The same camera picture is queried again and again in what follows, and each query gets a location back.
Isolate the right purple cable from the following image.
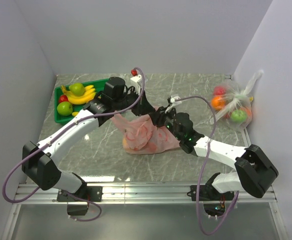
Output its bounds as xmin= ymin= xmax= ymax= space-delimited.
xmin=174 ymin=95 xmax=240 ymax=236

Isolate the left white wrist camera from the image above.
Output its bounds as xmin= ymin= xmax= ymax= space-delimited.
xmin=130 ymin=74 xmax=148 ymax=94

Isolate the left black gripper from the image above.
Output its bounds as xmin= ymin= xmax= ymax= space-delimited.
xmin=113 ymin=87 xmax=156 ymax=117

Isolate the aluminium mounting rail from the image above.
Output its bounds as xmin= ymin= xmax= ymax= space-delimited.
xmin=14 ymin=182 xmax=277 ymax=205

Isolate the clear bag of fruits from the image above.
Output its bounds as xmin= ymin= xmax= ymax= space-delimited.
xmin=210 ymin=70 xmax=264 ymax=132

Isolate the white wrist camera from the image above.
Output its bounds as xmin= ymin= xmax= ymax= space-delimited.
xmin=165 ymin=94 xmax=182 ymax=113
xmin=130 ymin=74 xmax=148 ymax=94

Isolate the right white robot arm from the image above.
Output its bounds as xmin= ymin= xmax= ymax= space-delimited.
xmin=149 ymin=107 xmax=279 ymax=200

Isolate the yellow fake banana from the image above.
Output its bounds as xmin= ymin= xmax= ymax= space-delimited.
xmin=71 ymin=111 xmax=79 ymax=117

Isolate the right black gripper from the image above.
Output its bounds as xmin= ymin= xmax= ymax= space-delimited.
xmin=149 ymin=105 xmax=184 ymax=141

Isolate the green fake apple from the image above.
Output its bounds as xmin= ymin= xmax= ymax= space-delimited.
xmin=56 ymin=101 xmax=73 ymax=116

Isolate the red fake strawberry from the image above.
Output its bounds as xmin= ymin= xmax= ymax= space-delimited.
xmin=58 ymin=94 xmax=69 ymax=104

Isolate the pink plastic bag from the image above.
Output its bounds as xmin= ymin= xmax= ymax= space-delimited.
xmin=111 ymin=114 xmax=180 ymax=155

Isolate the green fake pear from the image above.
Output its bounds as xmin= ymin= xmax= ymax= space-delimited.
xmin=68 ymin=82 xmax=86 ymax=97

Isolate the green plastic tray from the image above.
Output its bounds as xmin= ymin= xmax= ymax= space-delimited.
xmin=53 ymin=78 xmax=108 ymax=125

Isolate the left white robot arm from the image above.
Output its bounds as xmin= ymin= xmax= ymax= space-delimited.
xmin=21 ymin=73 xmax=155 ymax=201

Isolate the small yellow banana bunch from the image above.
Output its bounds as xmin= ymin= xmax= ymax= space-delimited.
xmin=61 ymin=85 xmax=97 ymax=105

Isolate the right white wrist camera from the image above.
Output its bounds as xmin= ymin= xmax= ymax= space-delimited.
xmin=165 ymin=94 xmax=182 ymax=113

